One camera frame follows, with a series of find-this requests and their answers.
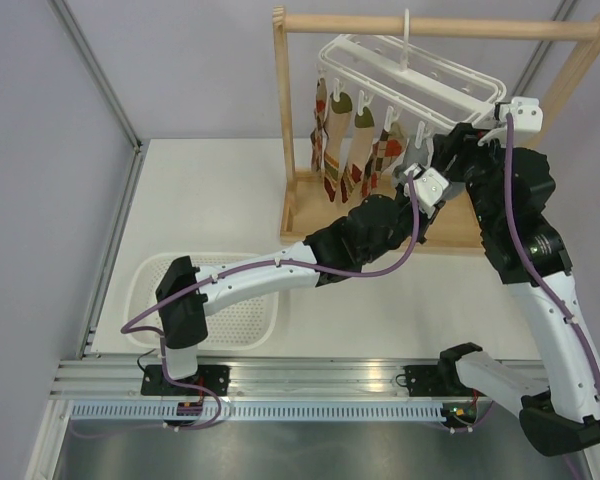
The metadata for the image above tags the white slotted cable duct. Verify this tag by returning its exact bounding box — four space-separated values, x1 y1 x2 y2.
71 400 446 423

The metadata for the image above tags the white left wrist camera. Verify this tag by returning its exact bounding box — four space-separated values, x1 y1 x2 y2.
403 163 451 217

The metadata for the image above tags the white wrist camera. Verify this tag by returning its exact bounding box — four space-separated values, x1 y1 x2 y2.
476 97 543 147
403 163 451 217

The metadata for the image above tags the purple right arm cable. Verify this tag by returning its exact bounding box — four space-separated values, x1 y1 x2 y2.
504 112 600 436

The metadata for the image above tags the argyle patterned sock right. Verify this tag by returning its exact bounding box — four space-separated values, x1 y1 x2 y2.
361 121 408 198

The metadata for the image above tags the beige sock olive toe right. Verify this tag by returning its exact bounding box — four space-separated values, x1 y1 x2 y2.
340 107 375 203

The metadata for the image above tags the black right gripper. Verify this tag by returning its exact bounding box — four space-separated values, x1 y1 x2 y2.
431 121 523 231

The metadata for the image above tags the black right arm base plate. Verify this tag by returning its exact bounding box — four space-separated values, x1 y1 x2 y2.
400 364 448 397

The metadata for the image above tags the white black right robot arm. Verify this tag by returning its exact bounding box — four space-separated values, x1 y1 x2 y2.
431 123 600 457

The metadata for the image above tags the white plastic clip hanger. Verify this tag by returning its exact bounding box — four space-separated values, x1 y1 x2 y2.
318 11 507 133

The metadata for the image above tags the argyle patterned sock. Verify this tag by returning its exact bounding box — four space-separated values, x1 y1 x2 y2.
310 77 327 172
361 121 408 198

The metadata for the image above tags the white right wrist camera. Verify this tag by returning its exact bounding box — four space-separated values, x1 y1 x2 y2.
476 97 543 147

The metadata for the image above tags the white perforated plastic basket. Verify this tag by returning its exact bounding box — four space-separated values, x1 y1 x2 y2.
122 252 279 351

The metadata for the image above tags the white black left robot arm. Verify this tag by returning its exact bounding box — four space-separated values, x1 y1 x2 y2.
155 194 445 395

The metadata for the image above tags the argyle patterned sock leftmost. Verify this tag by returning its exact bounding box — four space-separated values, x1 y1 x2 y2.
310 77 327 172

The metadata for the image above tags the aluminium mounting rail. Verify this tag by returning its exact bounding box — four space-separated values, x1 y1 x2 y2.
50 356 486 400

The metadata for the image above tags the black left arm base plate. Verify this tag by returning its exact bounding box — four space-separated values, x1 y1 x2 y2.
141 365 230 397

